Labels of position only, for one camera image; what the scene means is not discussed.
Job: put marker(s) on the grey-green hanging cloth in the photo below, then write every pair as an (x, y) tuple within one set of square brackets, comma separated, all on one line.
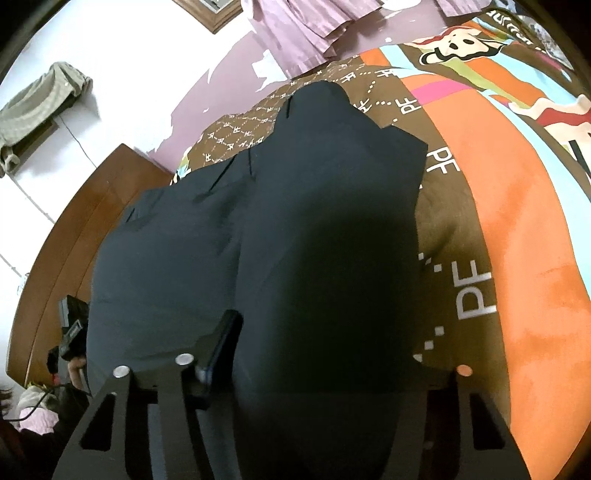
[(41, 92)]

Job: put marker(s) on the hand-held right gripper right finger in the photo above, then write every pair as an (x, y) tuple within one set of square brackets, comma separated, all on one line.
[(464, 392)]

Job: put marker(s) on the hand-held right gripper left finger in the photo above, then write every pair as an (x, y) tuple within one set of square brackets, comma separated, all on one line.
[(221, 350)]

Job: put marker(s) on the pink cloth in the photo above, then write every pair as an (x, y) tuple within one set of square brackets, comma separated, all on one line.
[(37, 415)]

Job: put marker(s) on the dark patterned cloth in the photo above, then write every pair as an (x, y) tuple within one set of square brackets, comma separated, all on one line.
[(551, 46)]

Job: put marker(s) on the person's left hand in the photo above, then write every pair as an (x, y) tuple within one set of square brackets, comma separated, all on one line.
[(76, 376)]

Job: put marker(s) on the black pants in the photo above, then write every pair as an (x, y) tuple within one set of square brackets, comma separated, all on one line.
[(300, 230)]

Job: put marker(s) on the wooden bed headboard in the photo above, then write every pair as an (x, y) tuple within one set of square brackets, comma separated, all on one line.
[(69, 240)]

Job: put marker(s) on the purple curtain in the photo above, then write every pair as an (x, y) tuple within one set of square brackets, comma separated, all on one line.
[(300, 37), (461, 5)]

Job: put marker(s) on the colourful printed blanket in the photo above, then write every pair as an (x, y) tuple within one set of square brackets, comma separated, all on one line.
[(521, 230)]

